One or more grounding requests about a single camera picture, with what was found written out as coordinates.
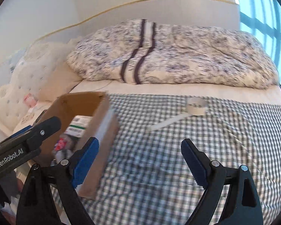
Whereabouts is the white tape roll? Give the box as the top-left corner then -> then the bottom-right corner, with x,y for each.
147,97 -> 208,132

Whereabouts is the clear cotton swab jar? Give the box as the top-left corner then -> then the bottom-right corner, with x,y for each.
52,135 -> 72,159

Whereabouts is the green white medicine box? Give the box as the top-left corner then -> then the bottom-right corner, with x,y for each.
64,115 -> 92,138

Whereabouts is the pink small box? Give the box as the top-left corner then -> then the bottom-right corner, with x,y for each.
23,93 -> 38,108

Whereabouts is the brown cardboard box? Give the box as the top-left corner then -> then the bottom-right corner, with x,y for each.
33,92 -> 119,200

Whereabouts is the checkered bed cloth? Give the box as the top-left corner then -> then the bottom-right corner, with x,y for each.
49,93 -> 281,225

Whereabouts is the white tufted headboard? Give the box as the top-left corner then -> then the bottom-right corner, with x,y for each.
0,40 -> 82,136

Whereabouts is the floral patterned duvet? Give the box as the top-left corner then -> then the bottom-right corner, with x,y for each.
67,19 -> 279,89

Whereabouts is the blue window curtain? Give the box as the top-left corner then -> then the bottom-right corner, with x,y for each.
235,0 -> 281,84

